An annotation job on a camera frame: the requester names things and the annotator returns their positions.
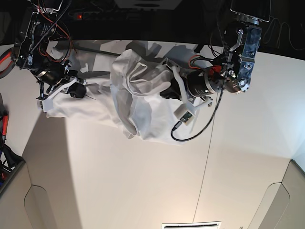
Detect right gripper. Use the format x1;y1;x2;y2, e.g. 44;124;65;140
35;61;86;99

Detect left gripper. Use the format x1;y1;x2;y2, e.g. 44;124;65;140
160;58;214;119

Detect white t-shirt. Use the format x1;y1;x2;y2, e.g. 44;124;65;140
46;40;193;145

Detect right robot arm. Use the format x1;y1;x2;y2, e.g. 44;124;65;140
11;0;86;100

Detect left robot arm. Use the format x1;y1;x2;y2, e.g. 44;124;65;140
160;0;271;123

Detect red grey pliers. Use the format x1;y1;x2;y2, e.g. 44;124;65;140
0;48;15;79

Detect black power strip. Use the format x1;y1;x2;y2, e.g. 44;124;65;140
68;11;142;21

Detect white device top centre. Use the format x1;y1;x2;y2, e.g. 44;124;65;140
115;0;182;10

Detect black bin with tools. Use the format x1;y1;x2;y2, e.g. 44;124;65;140
0;144;25;192

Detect black braided right cable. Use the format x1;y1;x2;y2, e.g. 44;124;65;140
171;0;227;143

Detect black braided cable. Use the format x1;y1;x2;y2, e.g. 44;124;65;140
171;0;227;143
26;0;72;62

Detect black braided left cable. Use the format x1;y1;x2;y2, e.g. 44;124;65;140
26;0;72;62

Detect red handled tool left edge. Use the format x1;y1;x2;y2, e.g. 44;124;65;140
0;93;10;153

